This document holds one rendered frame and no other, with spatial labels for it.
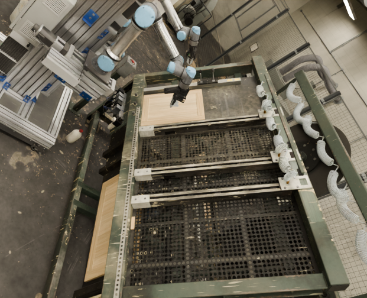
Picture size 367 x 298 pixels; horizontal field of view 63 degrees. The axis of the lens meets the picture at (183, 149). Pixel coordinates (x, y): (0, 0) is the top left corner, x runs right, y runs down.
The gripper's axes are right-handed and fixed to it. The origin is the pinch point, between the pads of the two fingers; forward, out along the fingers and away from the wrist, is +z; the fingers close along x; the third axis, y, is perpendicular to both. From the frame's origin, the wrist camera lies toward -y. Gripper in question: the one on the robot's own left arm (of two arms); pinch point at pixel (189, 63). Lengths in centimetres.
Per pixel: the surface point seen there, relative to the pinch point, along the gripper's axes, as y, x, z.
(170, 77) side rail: -9.3, -18.1, 26.6
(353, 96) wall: -457, 328, 202
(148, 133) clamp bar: 76, -8, 32
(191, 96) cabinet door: 19.3, 12.3, 20.9
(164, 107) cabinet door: 39.4, -6.9, 28.9
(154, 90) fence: 18.4, -24.9, 29.4
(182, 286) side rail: 186, 56, 28
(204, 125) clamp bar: 61, 35, 16
